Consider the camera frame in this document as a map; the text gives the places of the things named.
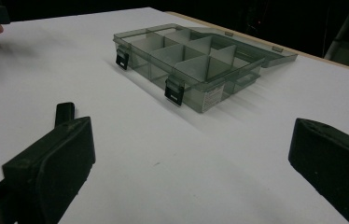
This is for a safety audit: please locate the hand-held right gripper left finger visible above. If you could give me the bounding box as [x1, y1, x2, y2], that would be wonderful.
[2, 116, 96, 224]

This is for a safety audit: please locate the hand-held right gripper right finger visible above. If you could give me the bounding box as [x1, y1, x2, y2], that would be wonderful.
[287, 118, 349, 224]

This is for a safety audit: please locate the transparent grey compartment organizer box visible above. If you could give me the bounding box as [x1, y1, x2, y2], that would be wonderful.
[112, 22, 299, 114]

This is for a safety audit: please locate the grey metal stand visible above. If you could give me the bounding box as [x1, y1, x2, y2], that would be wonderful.
[324, 0, 349, 71]

